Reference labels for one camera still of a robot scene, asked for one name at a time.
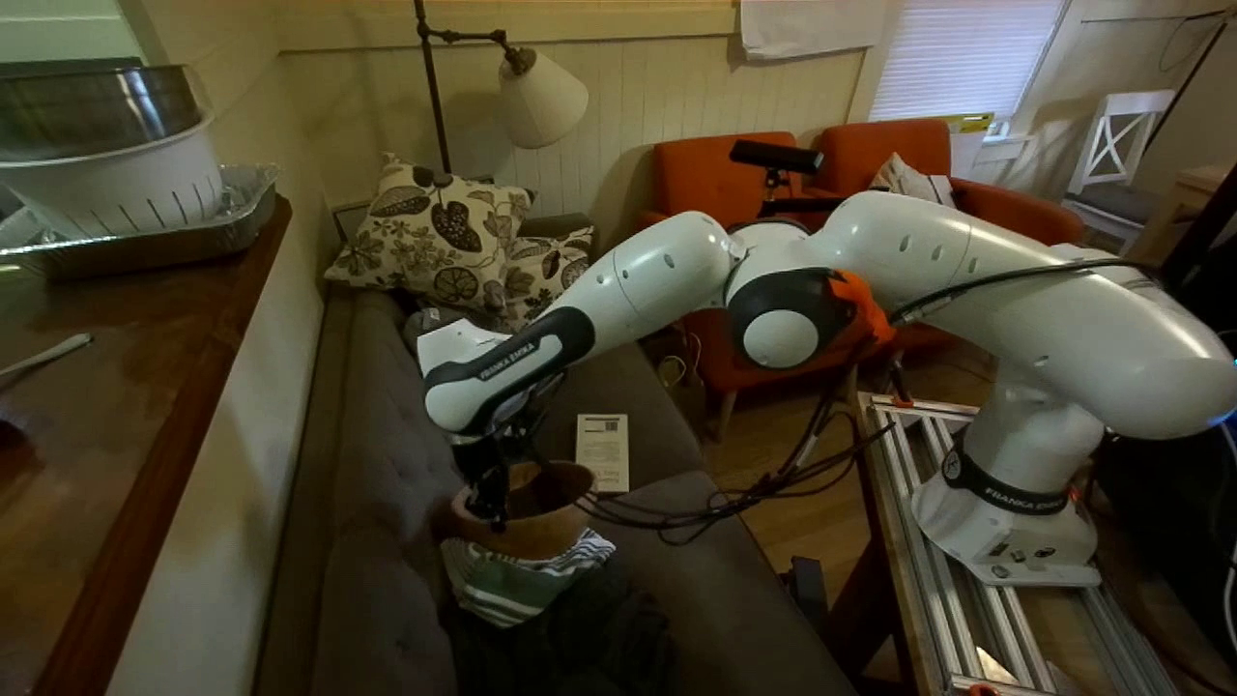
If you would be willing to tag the metal bowl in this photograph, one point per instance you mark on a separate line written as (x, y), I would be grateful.
(87, 111)

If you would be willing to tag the window blind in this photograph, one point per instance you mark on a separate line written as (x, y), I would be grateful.
(966, 58)

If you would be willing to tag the grey sofa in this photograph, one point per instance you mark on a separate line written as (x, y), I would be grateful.
(387, 503)

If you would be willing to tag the striped cloth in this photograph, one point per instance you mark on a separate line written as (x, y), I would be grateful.
(512, 590)

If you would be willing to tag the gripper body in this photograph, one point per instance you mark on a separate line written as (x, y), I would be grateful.
(491, 454)

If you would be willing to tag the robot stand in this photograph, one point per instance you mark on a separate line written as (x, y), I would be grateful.
(928, 580)

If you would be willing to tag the foil tray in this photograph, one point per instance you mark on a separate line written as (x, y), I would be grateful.
(193, 237)

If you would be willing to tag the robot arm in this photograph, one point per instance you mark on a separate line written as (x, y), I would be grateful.
(966, 280)

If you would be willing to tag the patterned cushion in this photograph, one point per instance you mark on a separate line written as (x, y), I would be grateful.
(913, 182)

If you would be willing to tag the dark cloth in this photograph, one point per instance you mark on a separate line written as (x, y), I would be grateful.
(589, 638)

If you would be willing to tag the floor lamp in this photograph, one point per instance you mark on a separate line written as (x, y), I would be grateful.
(541, 97)

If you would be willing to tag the white chair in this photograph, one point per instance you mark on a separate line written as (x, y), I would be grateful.
(1121, 145)

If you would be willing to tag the silver utensil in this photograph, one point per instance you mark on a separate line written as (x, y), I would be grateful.
(43, 356)

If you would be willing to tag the large floral pillow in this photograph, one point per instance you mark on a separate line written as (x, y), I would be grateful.
(435, 232)

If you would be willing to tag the white paper card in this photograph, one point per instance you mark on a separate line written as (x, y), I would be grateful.
(602, 449)

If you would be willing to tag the wooden counter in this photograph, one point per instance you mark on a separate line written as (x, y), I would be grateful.
(97, 435)

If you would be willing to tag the white colander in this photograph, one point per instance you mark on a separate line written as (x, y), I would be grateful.
(126, 188)

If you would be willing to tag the white hanging cloth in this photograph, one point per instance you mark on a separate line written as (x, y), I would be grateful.
(812, 27)

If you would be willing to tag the wooden table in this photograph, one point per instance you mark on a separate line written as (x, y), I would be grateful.
(1184, 208)

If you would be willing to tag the camera on mount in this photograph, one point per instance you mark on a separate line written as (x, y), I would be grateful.
(773, 157)

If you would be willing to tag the small floral pillow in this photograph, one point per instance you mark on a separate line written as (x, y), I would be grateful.
(546, 266)

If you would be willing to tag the wooden bowl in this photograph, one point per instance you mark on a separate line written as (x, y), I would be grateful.
(541, 522)

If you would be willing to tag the pair of orange armchairs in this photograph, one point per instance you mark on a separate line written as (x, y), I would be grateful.
(705, 174)

